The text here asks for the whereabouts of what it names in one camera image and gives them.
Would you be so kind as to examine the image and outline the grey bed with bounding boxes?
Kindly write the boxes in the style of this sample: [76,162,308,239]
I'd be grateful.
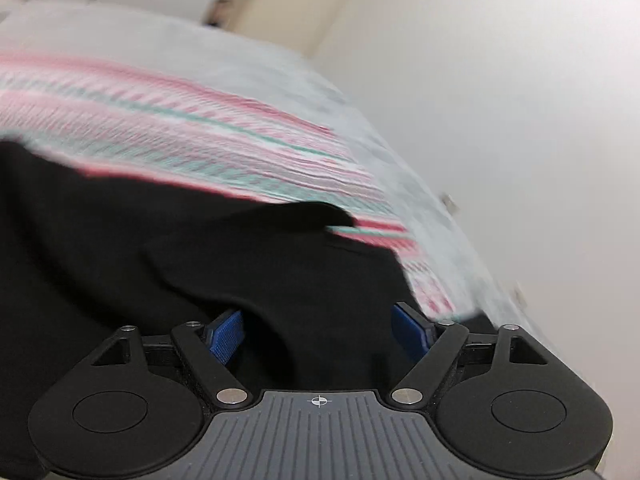
[0,0,551,343]

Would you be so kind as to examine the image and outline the black pants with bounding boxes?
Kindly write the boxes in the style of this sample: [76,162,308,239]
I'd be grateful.
[0,139,501,480]

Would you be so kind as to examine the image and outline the red green patterned blanket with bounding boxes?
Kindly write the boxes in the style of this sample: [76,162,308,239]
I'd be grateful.
[0,51,477,322]

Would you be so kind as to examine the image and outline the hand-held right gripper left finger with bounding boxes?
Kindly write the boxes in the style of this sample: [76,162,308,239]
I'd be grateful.
[92,309,250,407]

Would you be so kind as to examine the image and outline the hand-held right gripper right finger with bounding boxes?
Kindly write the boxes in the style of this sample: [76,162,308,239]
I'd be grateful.
[391,302,551,406]

